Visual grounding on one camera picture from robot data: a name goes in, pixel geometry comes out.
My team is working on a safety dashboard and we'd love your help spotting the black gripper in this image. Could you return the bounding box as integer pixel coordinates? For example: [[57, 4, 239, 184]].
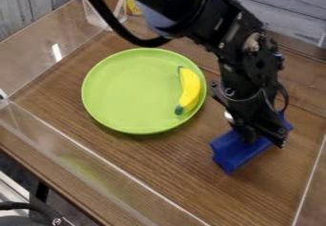
[[208, 76, 290, 149]]

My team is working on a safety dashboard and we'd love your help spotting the yellow blue can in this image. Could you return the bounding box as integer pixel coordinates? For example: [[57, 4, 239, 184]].
[[126, 0, 143, 16]]

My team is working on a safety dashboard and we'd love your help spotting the blue plastic block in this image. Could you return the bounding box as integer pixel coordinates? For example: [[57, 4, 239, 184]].
[[208, 110, 295, 175]]

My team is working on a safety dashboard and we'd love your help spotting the black cable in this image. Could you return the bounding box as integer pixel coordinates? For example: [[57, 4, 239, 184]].
[[0, 200, 61, 226]]

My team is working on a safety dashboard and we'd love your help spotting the clear acrylic front wall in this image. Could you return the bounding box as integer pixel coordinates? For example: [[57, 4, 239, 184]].
[[0, 91, 208, 226]]

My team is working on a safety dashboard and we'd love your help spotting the green plate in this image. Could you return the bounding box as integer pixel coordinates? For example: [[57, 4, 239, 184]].
[[82, 48, 206, 134]]

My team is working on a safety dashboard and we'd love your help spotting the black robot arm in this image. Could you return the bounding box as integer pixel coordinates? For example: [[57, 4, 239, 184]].
[[90, 0, 287, 147]]

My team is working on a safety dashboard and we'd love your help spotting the yellow toy banana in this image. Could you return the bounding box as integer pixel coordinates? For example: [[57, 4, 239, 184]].
[[175, 66, 202, 115]]

